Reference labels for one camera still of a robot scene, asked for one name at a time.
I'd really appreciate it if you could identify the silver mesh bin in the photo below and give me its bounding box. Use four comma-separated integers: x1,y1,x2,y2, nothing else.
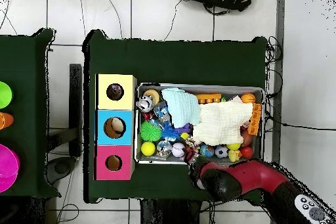
133,81,265,168

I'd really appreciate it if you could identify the wooden three-hole box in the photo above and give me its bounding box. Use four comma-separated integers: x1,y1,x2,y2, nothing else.
93,73,138,182

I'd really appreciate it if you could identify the mint green muslin cloth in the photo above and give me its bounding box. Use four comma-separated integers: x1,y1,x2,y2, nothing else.
160,87,201,129

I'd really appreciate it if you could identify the blue spiky ball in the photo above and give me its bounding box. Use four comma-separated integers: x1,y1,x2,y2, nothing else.
160,123,182,142

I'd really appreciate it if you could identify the crushed drink can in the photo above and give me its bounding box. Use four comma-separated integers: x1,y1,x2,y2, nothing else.
136,94,155,113

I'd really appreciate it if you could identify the green spiky ball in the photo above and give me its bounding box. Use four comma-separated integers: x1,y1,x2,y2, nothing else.
139,120,163,143

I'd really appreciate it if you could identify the white baseball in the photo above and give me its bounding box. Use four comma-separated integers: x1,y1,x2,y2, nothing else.
171,142,186,158

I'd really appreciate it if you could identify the yellow ball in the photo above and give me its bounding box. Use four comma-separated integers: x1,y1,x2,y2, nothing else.
140,141,156,157

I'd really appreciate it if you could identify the orange plastic toy block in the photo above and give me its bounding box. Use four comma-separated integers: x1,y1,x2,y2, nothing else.
195,93,222,104

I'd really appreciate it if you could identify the dark green table cloth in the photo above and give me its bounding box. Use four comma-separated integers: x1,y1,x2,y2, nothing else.
81,28,269,204

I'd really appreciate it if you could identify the cream muslin cloth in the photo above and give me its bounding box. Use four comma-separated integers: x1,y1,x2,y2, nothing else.
192,101,254,146

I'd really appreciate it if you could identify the orange toy basketball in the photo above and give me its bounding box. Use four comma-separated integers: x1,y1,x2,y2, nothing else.
240,92,257,104

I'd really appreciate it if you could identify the orange plastic grid tray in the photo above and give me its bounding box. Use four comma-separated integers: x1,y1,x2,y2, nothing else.
247,102,263,136

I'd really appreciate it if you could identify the green-clothed side table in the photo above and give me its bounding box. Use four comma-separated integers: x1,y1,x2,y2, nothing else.
0,27,62,200

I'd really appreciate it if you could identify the orange plastic cup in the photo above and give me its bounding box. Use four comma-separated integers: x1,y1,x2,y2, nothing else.
0,112,15,131

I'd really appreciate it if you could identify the magenta plastic bowl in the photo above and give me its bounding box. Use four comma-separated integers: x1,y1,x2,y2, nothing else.
0,143,21,194

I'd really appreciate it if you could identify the black power cable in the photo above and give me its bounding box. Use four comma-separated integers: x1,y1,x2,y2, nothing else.
264,110,336,132

